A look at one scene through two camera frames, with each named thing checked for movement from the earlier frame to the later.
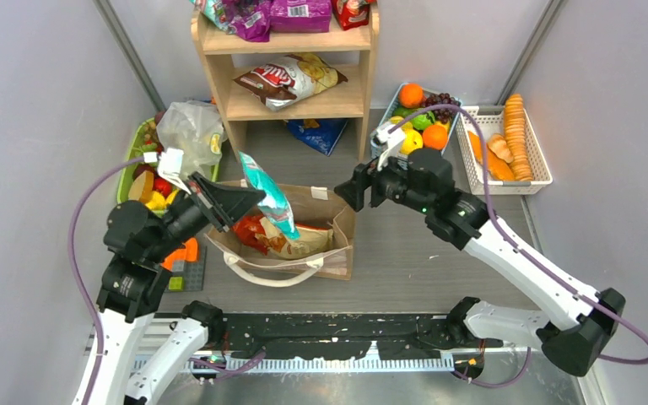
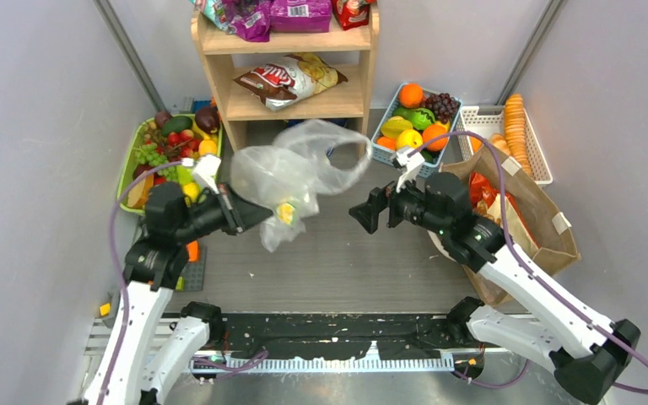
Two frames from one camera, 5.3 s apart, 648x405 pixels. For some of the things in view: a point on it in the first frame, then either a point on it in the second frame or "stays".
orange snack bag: (261, 234) -> (485, 197)
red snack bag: (352, 13) stays
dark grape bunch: (442, 115) stays
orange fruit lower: (434, 137) stays
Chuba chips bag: (290, 78) stays
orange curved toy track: (189, 253) stays
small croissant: (497, 143) stays
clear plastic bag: (197, 129) -> (288, 177)
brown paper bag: (310, 206) -> (534, 222)
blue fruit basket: (417, 118) stays
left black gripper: (206, 200) stays
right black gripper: (369, 183) -> (389, 203)
